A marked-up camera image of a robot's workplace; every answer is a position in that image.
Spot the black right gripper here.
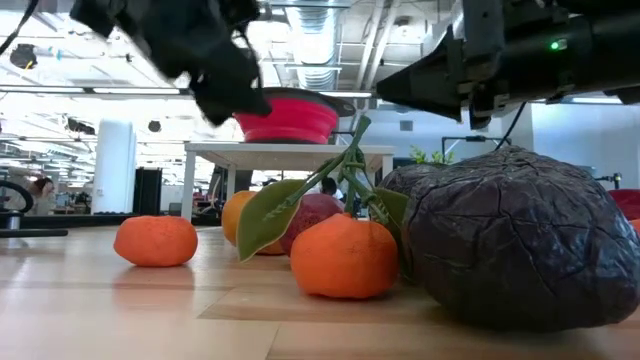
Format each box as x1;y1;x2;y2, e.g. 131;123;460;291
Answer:
376;24;531;130

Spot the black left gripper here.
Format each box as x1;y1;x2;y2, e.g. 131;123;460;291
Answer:
69;0;274;127

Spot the red pomegranate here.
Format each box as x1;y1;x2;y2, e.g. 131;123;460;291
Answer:
278;193;346;256

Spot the orange mandarin with leafy stem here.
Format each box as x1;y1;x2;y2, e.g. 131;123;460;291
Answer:
236;114;411;300

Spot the red round fruit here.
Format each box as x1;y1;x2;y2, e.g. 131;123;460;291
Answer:
607;188;640;221

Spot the red collapsible bowl black rim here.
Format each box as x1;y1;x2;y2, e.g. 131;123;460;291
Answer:
233;87;357;145

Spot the green plant in white pot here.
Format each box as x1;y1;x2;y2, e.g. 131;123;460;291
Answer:
409;145;456;166

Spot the white small shelf table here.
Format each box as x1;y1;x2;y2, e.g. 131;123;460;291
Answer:
180;142;396;224

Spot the black cabinet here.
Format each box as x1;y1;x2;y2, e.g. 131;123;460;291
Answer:
132;167;164;216

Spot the person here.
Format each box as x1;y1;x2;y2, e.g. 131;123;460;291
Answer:
24;177;57;216
319;176;346;201

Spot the white round pillar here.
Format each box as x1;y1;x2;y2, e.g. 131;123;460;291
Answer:
92;118;137;215

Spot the long ceiling light strip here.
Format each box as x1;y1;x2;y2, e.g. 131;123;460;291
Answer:
0;86;194;96

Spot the black ceiling device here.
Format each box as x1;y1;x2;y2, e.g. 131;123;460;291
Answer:
9;43;39;70

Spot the black round wheel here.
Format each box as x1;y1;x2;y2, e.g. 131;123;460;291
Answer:
0;179;35;214

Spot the black flat bar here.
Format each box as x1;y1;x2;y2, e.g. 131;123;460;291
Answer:
0;228;69;239

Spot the silver metal cylinder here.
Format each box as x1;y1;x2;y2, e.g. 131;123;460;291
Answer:
0;210;24;231

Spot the black metal frame stand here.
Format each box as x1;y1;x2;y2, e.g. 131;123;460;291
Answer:
441;135;512;157

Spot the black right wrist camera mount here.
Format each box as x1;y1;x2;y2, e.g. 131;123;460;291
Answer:
462;0;506;66

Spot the silver ribbed ventilation duct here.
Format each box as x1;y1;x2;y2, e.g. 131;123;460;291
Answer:
285;0;342;91

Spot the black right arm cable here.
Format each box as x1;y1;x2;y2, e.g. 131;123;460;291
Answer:
493;102;529;151

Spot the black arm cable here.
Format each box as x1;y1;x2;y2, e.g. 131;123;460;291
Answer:
493;102;529;151
0;0;40;57

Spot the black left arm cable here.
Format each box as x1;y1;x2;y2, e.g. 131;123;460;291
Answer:
0;0;40;57

